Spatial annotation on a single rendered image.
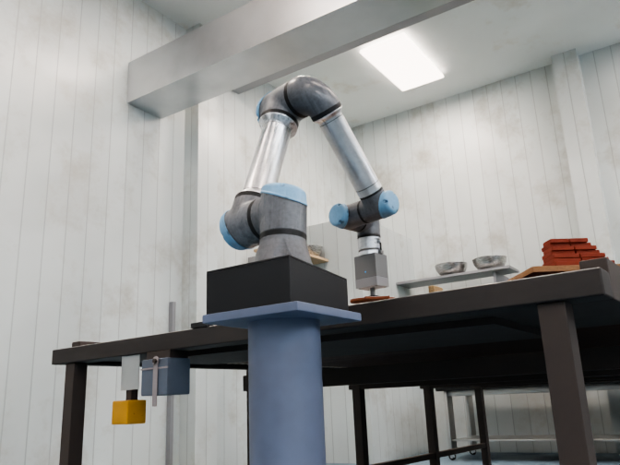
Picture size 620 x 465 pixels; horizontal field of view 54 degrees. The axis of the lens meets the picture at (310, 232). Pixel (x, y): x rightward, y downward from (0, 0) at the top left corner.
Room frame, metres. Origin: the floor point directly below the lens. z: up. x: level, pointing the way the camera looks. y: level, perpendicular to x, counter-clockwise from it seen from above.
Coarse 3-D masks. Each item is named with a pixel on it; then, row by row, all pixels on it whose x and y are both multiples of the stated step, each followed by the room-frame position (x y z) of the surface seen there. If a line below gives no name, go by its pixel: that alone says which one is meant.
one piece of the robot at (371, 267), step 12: (360, 252) 1.87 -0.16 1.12; (372, 252) 1.86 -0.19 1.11; (360, 264) 1.88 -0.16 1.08; (372, 264) 1.85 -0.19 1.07; (384, 264) 1.88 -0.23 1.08; (360, 276) 1.88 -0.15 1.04; (372, 276) 1.85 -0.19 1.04; (384, 276) 1.87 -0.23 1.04; (360, 288) 1.89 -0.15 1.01; (372, 288) 1.89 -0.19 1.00
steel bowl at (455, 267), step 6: (438, 264) 7.57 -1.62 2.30; (444, 264) 7.51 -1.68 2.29; (450, 264) 7.47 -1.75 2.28; (456, 264) 7.47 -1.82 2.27; (462, 264) 7.50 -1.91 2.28; (438, 270) 7.62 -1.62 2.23; (444, 270) 7.55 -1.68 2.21; (450, 270) 7.51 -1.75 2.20; (456, 270) 7.51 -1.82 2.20; (462, 270) 7.55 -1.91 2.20
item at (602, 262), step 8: (584, 264) 1.34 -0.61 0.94; (592, 264) 1.33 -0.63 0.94; (600, 264) 1.32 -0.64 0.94; (608, 264) 1.32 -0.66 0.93; (608, 272) 1.32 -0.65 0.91; (616, 272) 1.38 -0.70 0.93; (616, 280) 1.37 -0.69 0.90; (616, 288) 1.36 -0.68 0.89; (616, 296) 1.34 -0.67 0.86; (592, 304) 1.39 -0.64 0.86; (600, 304) 1.40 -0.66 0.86; (608, 304) 1.40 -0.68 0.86; (616, 304) 1.41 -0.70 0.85; (616, 312) 1.54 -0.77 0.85
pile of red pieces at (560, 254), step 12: (552, 240) 2.16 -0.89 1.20; (564, 240) 2.16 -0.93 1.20; (576, 240) 2.17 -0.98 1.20; (552, 252) 2.16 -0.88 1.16; (564, 252) 2.16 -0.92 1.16; (576, 252) 2.17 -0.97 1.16; (588, 252) 2.17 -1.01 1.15; (552, 264) 2.16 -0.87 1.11; (564, 264) 2.13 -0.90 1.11; (576, 264) 2.14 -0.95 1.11
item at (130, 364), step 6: (138, 354) 2.17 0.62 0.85; (126, 360) 2.21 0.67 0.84; (132, 360) 2.19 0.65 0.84; (138, 360) 2.17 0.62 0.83; (126, 366) 2.21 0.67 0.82; (132, 366) 2.19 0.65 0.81; (138, 366) 2.17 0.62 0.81; (126, 372) 2.21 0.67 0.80; (132, 372) 2.19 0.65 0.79; (138, 372) 2.17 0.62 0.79; (126, 378) 2.21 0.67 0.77; (132, 378) 2.19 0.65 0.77; (138, 378) 2.17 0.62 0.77; (126, 384) 2.21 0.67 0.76; (132, 384) 2.19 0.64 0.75; (138, 384) 2.17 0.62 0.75
